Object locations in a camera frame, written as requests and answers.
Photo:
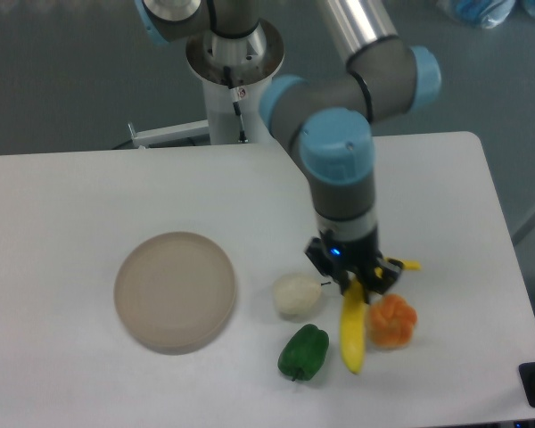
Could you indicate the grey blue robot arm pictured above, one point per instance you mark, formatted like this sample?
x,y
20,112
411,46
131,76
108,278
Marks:
x,y
325,129

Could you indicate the blue plastic bag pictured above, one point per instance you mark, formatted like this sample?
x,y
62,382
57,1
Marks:
x,y
480,14

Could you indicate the white bracket left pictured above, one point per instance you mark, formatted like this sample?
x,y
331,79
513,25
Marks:
x,y
171,136

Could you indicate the white pear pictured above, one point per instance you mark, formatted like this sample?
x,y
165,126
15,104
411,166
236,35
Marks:
x,y
296,294

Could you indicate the beige round plate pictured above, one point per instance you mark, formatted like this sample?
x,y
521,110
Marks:
x,y
175,292

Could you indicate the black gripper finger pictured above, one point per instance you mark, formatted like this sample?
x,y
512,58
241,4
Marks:
x,y
381,274
331,264

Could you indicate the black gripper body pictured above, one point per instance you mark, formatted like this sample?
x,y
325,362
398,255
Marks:
x,y
358,252

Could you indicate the green bell pepper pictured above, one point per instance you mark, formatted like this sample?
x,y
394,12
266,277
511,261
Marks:
x,y
304,354

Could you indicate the yellow banana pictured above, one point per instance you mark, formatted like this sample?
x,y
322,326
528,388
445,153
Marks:
x,y
352,331

